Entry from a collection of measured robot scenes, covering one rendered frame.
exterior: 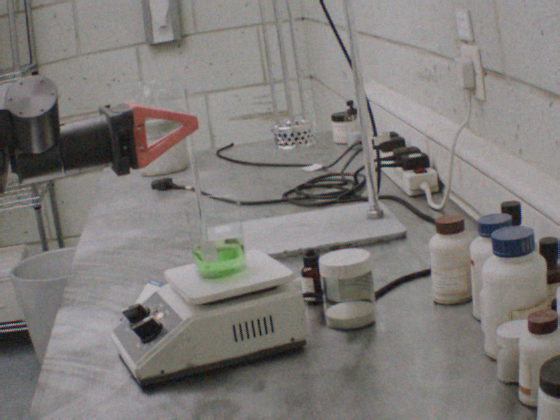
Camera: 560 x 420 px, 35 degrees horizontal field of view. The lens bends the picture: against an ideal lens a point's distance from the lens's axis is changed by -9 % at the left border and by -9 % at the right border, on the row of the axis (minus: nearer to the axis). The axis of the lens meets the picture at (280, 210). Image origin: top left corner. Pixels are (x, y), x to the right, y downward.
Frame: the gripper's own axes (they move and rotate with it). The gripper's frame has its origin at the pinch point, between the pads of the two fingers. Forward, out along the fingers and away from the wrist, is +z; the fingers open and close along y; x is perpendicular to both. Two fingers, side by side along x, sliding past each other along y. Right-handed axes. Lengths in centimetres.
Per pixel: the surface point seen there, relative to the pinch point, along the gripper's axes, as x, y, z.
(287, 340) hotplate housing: 24.3, -5.5, 5.9
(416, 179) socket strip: 23, 45, 46
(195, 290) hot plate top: 17.1, -3.3, -2.8
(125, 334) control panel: 22.4, 2.0, -10.9
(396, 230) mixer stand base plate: 24.8, 26.3, 33.3
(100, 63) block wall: 8, 245, 18
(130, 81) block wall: 17, 243, 29
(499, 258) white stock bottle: 15.1, -21.2, 24.4
